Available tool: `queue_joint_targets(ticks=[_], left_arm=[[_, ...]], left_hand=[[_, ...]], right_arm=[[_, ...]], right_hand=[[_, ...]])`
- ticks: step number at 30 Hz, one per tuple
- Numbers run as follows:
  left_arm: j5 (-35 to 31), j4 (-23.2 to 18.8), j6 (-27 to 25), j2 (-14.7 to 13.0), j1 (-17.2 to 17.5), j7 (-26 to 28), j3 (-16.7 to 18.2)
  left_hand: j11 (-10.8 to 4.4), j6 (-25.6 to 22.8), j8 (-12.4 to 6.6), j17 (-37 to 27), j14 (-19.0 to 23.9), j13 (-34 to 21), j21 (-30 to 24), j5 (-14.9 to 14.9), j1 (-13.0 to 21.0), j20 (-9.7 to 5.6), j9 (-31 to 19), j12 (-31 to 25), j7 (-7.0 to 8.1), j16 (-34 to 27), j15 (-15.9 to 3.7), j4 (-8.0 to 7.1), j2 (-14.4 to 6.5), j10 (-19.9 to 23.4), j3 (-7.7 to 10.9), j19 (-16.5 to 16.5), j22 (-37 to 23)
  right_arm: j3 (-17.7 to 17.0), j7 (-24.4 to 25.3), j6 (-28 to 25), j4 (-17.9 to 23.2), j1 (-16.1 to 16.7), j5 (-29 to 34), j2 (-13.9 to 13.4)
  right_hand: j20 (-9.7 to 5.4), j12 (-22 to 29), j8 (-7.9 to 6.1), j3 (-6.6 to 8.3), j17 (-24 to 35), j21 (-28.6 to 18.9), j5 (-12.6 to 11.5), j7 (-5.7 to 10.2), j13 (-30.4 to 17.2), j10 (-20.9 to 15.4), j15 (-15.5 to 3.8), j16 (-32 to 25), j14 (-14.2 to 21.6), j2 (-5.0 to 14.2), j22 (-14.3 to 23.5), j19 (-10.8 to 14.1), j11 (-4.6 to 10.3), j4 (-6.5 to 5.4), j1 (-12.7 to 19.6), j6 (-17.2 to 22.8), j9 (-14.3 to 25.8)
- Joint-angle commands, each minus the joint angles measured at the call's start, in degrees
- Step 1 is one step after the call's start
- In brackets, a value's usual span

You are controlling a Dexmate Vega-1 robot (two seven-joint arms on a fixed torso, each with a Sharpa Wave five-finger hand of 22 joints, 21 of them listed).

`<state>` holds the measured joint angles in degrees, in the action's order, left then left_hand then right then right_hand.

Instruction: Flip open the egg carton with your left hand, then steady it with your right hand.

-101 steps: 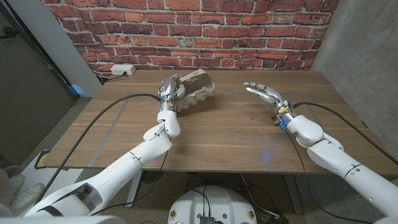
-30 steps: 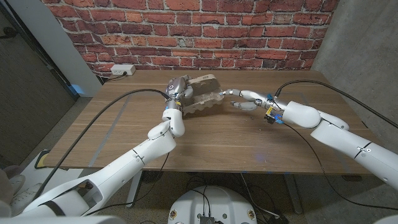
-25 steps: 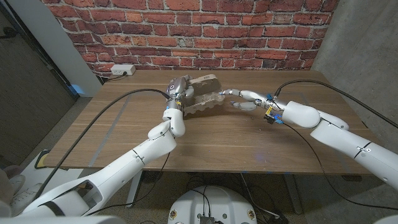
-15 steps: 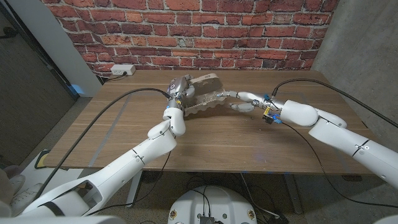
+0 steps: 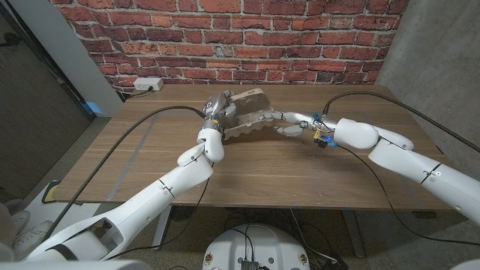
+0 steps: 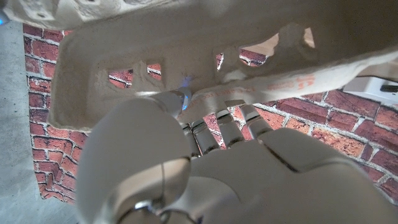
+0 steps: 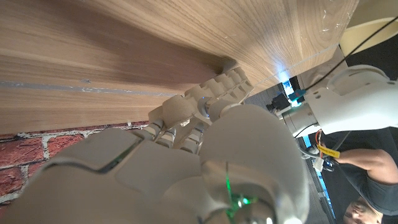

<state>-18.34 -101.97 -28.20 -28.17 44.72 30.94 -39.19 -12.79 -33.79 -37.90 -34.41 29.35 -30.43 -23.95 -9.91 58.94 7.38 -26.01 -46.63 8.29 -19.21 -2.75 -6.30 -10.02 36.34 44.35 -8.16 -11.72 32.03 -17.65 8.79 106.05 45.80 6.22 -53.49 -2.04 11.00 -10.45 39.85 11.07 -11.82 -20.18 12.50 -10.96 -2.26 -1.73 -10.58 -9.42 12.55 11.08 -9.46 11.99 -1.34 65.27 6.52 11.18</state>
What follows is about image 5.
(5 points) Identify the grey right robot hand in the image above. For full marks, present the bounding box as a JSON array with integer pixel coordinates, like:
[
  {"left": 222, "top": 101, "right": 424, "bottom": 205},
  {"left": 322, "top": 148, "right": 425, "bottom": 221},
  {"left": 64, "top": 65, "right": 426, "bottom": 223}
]
[{"left": 257, "top": 110, "right": 338, "bottom": 138}]

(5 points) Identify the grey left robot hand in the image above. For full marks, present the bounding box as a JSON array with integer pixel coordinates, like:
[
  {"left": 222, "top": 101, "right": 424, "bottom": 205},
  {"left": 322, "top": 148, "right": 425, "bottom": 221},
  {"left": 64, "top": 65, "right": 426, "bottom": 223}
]
[{"left": 201, "top": 89, "right": 238, "bottom": 133}]

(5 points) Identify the brown cardboard egg carton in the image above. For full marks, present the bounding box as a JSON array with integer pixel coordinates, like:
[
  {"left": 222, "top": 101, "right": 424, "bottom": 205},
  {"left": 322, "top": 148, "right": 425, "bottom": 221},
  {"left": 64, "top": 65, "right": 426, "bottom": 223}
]
[{"left": 220, "top": 88, "right": 278, "bottom": 142}]

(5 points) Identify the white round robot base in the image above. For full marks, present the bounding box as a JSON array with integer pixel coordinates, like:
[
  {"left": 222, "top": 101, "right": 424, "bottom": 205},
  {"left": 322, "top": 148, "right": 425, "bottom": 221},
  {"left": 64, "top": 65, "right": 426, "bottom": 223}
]
[{"left": 202, "top": 223, "right": 309, "bottom": 270}]

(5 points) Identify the white power strip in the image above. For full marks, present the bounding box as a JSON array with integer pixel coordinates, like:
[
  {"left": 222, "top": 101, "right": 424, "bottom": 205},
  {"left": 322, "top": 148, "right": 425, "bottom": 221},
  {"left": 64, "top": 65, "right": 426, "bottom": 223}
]
[{"left": 133, "top": 76, "right": 164, "bottom": 92}]

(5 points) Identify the red brick printed backdrop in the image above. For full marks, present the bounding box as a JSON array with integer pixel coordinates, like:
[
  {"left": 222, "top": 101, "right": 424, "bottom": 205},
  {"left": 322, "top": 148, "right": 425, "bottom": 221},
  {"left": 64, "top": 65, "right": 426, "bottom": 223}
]
[{"left": 50, "top": 0, "right": 410, "bottom": 93}]

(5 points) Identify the black round floor fan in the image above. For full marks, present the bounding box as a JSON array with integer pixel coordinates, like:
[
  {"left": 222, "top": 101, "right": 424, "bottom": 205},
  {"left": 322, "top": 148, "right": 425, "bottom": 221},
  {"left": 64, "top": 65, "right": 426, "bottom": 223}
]
[{"left": 170, "top": 205, "right": 198, "bottom": 222}]

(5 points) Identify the grey metal table leg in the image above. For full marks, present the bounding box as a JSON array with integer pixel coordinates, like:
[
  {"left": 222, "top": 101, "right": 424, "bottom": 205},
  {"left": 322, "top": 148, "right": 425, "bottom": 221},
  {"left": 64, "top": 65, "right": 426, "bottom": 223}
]
[
  {"left": 151, "top": 205, "right": 173, "bottom": 251},
  {"left": 341, "top": 209, "right": 366, "bottom": 259}
]

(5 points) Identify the dark grey door panel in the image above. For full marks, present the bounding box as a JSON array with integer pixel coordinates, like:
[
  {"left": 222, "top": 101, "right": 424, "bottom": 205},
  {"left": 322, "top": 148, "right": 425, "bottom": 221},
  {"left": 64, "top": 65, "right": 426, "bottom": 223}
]
[{"left": 0, "top": 3, "right": 97, "bottom": 200}]

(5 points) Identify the white floor platform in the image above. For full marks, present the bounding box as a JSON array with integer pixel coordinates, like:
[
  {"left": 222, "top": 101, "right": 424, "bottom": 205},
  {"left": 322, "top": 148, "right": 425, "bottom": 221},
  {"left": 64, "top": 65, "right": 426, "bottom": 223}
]
[{"left": 22, "top": 179, "right": 113, "bottom": 241}]

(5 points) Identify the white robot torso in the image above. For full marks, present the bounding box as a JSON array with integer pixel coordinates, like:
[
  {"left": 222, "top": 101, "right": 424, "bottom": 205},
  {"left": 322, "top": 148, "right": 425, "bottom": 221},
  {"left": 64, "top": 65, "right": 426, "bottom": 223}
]
[{"left": 0, "top": 260, "right": 153, "bottom": 270}]

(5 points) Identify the white sneaker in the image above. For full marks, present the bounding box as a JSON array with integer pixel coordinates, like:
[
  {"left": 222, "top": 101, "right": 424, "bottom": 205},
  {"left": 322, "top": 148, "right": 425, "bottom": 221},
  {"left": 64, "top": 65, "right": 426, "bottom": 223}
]
[
  {"left": 13, "top": 220, "right": 54, "bottom": 260},
  {"left": 10, "top": 209, "right": 32, "bottom": 236}
]

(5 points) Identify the beige trouser leg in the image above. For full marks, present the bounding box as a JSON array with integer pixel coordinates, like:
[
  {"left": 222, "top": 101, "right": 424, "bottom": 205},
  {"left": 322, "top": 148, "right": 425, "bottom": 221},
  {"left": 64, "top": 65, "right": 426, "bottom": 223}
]
[{"left": 0, "top": 198, "right": 23, "bottom": 260}]

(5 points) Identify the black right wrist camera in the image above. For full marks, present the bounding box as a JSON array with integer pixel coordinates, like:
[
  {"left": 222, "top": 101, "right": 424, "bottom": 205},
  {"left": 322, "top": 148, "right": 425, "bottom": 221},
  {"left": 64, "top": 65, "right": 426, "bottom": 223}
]
[{"left": 313, "top": 134, "right": 337, "bottom": 149}]

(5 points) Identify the black power strip cable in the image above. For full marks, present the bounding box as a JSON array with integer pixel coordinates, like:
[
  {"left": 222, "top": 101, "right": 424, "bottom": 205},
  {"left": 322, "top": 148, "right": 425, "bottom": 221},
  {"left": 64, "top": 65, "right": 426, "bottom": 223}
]
[{"left": 122, "top": 85, "right": 155, "bottom": 100}]

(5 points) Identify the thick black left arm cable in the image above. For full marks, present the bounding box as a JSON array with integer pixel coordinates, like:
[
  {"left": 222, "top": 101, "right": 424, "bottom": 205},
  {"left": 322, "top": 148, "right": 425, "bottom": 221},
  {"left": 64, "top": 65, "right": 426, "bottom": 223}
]
[{"left": 40, "top": 105, "right": 207, "bottom": 243}]

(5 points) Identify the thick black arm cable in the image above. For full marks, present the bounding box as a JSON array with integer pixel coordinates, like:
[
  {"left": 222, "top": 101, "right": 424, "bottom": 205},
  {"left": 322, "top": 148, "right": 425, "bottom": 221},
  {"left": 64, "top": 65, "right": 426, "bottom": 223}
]
[
  {"left": 40, "top": 105, "right": 207, "bottom": 243},
  {"left": 322, "top": 91, "right": 480, "bottom": 154}
]

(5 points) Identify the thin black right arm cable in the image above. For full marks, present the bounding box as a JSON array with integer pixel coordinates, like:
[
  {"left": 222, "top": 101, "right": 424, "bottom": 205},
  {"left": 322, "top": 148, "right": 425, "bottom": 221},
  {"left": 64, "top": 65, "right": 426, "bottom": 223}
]
[{"left": 336, "top": 144, "right": 480, "bottom": 245}]

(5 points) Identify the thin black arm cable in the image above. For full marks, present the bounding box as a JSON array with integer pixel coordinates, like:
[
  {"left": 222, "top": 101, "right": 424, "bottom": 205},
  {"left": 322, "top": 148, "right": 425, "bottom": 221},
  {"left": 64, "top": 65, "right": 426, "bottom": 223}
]
[
  {"left": 107, "top": 163, "right": 215, "bottom": 261},
  {"left": 336, "top": 144, "right": 480, "bottom": 245}
]

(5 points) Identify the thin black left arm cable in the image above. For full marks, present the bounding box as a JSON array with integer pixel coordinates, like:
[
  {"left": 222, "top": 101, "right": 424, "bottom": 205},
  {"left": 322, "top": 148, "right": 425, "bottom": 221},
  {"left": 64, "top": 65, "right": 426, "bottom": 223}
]
[{"left": 107, "top": 163, "right": 215, "bottom": 261}]

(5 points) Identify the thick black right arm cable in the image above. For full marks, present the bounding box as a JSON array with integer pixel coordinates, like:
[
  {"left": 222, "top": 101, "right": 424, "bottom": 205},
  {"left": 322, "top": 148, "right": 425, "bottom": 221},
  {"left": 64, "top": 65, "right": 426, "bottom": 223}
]
[{"left": 322, "top": 91, "right": 480, "bottom": 154}]

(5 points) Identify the white floor cable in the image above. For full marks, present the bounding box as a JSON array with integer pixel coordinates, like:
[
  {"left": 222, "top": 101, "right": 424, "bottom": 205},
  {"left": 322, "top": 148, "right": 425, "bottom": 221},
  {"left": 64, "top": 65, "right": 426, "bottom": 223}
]
[{"left": 290, "top": 208, "right": 338, "bottom": 264}]

